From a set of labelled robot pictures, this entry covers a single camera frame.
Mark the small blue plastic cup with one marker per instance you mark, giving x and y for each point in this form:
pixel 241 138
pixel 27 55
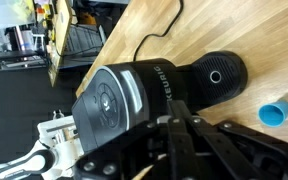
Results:
pixel 274 114

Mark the black Keurig coffee machine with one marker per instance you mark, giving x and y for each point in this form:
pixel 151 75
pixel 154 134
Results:
pixel 144 86

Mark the wooden side table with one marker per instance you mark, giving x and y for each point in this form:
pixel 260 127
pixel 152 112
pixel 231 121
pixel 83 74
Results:
pixel 62 20

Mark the idle white robot arm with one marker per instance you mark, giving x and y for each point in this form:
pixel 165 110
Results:
pixel 17 166

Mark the clear plastic storage bin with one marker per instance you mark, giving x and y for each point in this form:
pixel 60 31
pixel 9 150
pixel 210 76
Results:
pixel 7 13

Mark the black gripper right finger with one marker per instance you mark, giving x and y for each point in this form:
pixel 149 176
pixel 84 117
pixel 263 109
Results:
pixel 267 160

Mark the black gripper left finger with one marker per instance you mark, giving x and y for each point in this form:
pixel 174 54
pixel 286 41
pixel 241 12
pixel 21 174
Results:
pixel 170 150

